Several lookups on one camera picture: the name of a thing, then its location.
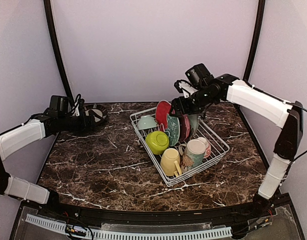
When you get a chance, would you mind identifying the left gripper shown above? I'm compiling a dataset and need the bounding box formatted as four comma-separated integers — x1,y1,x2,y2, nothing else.
58,109,105,136

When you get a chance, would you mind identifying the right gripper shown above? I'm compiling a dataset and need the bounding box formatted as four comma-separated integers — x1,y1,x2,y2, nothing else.
169,85,217,117

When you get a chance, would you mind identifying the striped rim cream plate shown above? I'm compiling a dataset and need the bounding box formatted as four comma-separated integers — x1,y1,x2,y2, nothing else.
83,103,108,127

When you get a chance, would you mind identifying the red and teal plate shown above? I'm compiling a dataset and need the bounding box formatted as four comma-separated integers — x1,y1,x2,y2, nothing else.
155,100,180,147

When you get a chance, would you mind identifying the pink polka dot plate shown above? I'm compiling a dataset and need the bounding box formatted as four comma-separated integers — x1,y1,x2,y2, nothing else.
179,114,191,142

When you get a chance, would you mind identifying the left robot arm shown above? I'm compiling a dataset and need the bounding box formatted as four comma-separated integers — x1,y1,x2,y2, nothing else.
0,94,108,218

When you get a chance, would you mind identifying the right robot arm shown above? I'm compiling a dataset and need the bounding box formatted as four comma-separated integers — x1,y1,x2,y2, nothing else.
170,63,303,217

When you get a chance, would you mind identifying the light teal plate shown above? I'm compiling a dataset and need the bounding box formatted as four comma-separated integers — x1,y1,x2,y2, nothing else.
188,114,199,138

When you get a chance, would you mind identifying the light teal bowl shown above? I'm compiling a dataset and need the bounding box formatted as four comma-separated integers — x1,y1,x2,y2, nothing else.
137,115,158,130

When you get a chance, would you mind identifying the lime green bowl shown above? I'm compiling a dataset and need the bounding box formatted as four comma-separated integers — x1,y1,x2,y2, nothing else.
145,131,170,155

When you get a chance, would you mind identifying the teal patterned mug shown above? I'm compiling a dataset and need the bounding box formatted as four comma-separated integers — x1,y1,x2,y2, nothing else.
178,139,207,173

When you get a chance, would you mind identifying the pink and white cup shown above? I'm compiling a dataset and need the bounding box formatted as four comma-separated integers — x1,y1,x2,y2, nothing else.
197,137,212,158

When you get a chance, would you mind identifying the yellow mug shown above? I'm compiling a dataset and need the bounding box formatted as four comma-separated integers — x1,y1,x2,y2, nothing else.
160,148,182,177

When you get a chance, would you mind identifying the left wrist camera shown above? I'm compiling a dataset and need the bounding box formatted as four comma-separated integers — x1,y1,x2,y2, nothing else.
69,93,85,117

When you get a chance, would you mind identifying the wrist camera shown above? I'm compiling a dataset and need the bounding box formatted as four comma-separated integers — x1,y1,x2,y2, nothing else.
69,93,85,117
174,79,198,99

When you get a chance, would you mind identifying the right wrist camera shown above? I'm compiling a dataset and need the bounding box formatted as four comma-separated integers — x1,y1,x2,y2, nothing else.
174,79,198,99

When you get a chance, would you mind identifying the white wire dish rack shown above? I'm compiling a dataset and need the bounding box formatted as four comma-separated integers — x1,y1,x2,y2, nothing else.
129,107,230,187

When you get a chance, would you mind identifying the black front rail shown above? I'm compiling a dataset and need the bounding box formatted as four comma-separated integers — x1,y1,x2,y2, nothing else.
20,189,292,231

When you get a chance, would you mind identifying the white slotted cable duct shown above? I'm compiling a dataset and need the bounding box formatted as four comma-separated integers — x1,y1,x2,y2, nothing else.
25,214,233,240

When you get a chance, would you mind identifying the left black frame post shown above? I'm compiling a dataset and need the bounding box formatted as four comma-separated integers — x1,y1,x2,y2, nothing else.
43,0,74,105

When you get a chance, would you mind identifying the black frame post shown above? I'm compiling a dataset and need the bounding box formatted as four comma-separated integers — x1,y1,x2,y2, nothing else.
43,0,74,105
243,0,266,82

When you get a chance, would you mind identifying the right black frame post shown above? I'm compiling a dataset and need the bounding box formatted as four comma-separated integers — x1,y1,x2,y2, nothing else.
243,0,266,82

